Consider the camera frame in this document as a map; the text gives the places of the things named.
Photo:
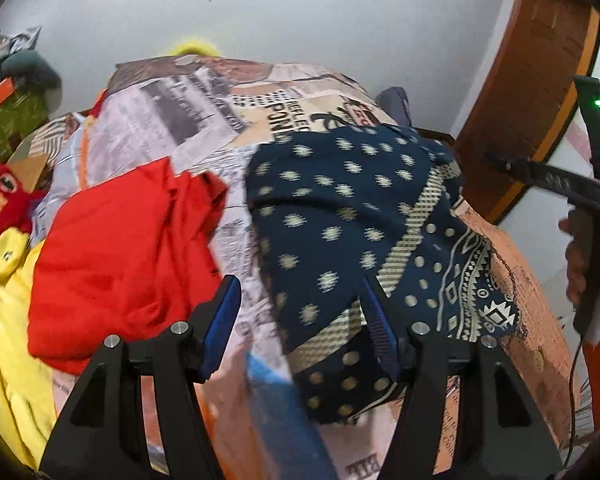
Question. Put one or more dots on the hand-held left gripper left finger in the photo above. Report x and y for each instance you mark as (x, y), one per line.
(222, 320)

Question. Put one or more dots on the grey striped pillow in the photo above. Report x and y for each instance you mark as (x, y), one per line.
(70, 160)

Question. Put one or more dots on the white pink printed panel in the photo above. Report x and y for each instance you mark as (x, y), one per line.
(545, 230)

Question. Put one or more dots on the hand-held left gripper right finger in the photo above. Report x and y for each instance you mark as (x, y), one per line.
(380, 325)

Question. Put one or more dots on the newspaper print blanket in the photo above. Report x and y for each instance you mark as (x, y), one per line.
(205, 110)

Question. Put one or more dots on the yellow garment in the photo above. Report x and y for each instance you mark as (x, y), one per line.
(10, 350)

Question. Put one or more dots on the red plush toy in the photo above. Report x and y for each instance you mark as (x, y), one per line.
(5, 195)

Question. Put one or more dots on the dark green cushion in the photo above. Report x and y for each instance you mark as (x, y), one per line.
(32, 70)

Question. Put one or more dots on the red garment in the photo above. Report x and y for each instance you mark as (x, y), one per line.
(120, 260)

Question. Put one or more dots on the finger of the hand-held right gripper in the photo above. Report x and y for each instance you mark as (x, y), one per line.
(545, 176)

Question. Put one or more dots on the wooden door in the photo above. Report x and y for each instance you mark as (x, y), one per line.
(530, 85)

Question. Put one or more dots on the person's right hand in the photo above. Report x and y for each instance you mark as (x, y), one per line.
(577, 265)

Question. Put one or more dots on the navy patterned hoodie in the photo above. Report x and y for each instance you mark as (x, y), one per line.
(340, 240)

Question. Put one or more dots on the yellow fluffy pillow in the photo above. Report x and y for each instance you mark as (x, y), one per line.
(195, 47)

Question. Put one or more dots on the blue grey bag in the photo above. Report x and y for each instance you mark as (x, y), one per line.
(395, 105)

